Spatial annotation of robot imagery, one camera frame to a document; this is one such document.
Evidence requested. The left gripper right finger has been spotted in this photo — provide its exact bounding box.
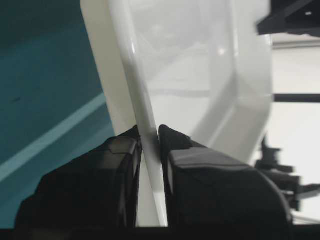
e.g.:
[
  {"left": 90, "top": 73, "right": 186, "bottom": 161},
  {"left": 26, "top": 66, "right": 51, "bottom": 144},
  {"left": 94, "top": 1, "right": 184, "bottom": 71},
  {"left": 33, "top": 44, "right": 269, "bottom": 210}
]
[{"left": 158, "top": 125, "right": 292, "bottom": 229}]

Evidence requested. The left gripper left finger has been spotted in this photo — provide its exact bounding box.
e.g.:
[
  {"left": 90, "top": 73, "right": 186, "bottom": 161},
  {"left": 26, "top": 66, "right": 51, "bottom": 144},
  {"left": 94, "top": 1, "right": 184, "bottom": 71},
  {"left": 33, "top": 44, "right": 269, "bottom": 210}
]
[{"left": 15, "top": 126, "right": 142, "bottom": 229}]

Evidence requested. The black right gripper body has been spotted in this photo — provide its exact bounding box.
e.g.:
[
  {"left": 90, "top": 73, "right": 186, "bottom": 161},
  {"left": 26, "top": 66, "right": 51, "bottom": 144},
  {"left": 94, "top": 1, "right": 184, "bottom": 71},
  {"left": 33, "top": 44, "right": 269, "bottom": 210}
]
[{"left": 256, "top": 0, "right": 320, "bottom": 38}]

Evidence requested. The white rectangular plastic tray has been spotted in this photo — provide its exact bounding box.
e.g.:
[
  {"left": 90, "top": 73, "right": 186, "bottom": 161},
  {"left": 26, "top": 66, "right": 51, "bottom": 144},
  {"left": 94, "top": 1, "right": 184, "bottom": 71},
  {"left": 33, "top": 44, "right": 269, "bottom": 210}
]
[{"left": 80, "top": 0, "right": 273, "bottom": 227}]

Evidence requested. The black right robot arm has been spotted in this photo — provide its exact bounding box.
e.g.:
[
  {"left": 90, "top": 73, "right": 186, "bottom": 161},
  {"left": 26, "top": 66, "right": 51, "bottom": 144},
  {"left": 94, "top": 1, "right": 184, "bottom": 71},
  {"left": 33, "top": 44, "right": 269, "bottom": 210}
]
[{"left": 255, "top": 0, "right": 320, "bottom": 211}]

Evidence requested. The light blue tape strip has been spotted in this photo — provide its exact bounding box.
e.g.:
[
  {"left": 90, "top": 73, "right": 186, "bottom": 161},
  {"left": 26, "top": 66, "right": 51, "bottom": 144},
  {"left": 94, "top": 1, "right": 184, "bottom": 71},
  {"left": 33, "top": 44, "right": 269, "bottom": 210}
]
[{"left": 0, "top": 93, "right": 106, "bottom": 181}]

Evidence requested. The teal green table cloth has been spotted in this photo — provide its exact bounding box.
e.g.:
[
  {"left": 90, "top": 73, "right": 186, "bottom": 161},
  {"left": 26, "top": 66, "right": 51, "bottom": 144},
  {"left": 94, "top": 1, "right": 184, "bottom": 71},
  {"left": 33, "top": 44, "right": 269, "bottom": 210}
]
[{"left": 0, "top": 0, "right": 114, "bottom": 229}]

